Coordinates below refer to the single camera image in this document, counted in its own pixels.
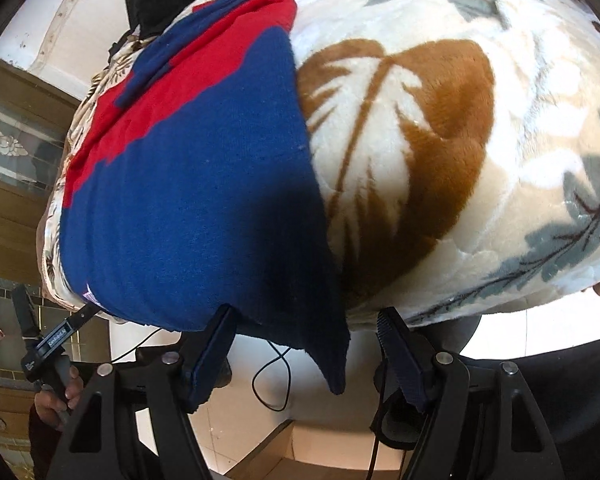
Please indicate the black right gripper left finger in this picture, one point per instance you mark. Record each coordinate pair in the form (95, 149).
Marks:
(177, 383)

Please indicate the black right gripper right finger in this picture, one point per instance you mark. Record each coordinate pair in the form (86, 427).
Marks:
(436, 384)

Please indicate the red and blue knit sweater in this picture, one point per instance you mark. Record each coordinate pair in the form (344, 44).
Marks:
(193, 189)

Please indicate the person's left hand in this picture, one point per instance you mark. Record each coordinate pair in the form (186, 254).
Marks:
(53, 409)

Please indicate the wooden glass door wardrobe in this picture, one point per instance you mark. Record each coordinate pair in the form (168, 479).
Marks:
(34, 118)

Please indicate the leaf pattern fleece blanket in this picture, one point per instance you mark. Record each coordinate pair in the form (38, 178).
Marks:
(455, 144)

